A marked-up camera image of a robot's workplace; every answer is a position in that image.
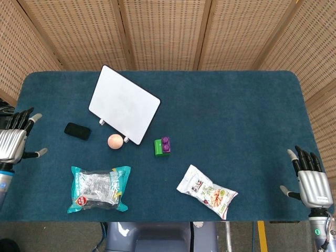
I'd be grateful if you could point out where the blue table mat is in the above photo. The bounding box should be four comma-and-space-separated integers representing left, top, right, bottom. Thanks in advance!
0, 70, 335, 223

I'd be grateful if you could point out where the teal snack bag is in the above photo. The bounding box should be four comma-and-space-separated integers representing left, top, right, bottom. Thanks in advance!
67, 165, 131, 214

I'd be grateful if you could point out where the woven wooden folding screen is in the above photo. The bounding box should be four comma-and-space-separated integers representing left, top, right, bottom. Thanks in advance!
0, 0, 336, 182

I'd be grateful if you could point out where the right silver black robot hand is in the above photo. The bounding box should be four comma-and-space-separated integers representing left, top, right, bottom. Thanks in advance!
279, 145, 334, 209

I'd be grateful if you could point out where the white snack bag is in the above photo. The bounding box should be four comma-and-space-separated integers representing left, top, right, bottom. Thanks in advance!
176, 164, 239, 221

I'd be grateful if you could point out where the black rectangular object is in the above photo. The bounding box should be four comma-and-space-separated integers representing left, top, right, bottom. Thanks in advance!
64, 122, 92, 141

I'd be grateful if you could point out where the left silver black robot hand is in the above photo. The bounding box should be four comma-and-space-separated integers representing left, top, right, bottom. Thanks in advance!
0, 107, 48, 164

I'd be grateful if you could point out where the green and purple toy block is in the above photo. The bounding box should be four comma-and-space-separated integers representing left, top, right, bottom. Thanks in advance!
154, 136, 172, 158

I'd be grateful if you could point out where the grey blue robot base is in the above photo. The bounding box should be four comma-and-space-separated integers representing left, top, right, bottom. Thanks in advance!
103, 222, 219, 252

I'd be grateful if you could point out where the yellow floor tape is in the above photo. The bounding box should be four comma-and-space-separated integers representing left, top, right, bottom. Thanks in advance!
257, 220, 269, 252

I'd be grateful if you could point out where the peach coloured ball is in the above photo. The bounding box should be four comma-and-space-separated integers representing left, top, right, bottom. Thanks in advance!
107, 134, 124, 150

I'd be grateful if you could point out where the white rectangular board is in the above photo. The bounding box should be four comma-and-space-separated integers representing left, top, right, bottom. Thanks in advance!
88, 65, 161, 145

